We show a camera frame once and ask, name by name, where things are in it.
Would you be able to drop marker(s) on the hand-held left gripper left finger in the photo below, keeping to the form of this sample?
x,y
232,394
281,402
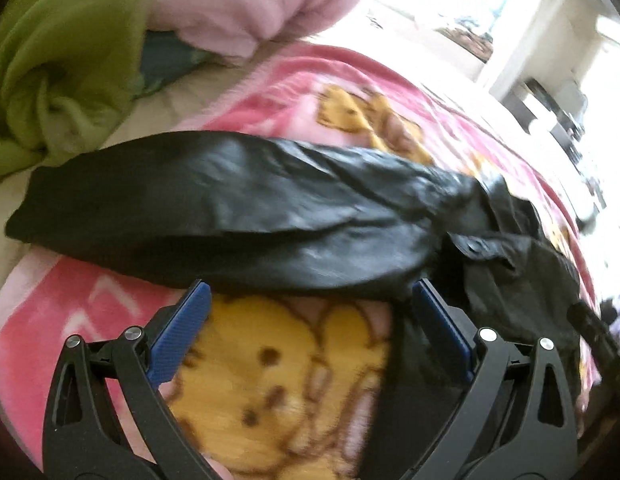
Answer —
x,y
182,332

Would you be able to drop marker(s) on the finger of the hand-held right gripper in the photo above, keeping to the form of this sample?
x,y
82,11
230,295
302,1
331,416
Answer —
x,y
589,324

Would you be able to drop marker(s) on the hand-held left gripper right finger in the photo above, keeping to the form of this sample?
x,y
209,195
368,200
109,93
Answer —
x,y
442,332

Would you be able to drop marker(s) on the black leather jacket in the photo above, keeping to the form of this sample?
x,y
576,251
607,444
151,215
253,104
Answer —
x,y
240,210

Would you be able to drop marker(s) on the pink printed blanket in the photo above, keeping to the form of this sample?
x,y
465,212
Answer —
x,y
290,360

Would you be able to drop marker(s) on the cluttered shelf unit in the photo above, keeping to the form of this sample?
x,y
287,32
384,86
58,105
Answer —
x,y
544,110

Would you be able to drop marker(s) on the teal patterned cloth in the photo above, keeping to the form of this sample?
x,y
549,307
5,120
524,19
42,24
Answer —
x,y
165,55

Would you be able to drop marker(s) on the green cloth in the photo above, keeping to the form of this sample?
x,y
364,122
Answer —
x,y
65,60

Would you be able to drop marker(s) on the pink quilt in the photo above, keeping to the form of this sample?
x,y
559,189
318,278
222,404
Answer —
x,y
240,0

